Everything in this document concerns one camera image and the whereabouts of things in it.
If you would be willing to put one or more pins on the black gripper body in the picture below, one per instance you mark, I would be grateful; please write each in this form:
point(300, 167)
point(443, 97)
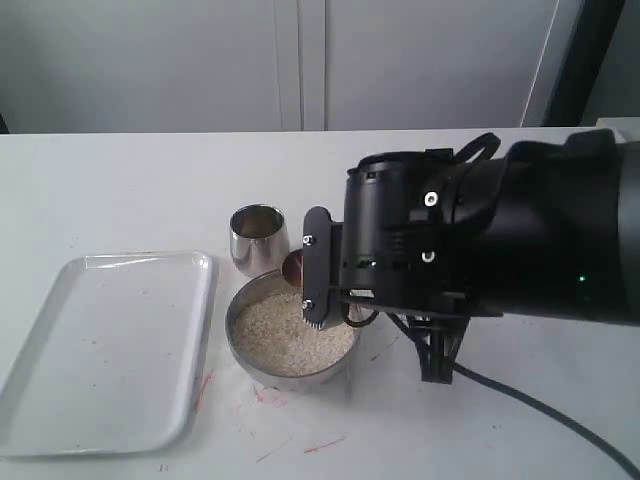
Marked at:
point(407, 224)

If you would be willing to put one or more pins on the white cabinet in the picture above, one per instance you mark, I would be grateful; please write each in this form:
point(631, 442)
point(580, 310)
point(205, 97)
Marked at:
point(180, 66)

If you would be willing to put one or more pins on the small steel cup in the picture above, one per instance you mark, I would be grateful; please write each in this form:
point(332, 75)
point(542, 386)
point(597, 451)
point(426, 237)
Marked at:
point(259, 241)

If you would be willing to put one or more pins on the brown wooden spoon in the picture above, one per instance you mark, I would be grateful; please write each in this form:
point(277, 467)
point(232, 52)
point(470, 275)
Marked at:
point(292, 268)

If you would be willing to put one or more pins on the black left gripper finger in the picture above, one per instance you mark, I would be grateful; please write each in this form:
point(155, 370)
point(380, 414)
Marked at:
point(437, 342)

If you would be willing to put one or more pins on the white rectangular tray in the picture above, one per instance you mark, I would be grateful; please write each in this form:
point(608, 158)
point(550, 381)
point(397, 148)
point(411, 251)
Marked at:
point(110, 364)

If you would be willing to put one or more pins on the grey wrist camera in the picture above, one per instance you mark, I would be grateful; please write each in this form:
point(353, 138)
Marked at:
point(321, 305)

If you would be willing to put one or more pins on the steel bowl of rice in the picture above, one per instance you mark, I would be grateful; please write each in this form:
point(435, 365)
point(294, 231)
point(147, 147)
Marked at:
point(270, 340)

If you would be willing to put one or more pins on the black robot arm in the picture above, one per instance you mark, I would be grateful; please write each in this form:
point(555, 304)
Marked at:
point(564, 241)

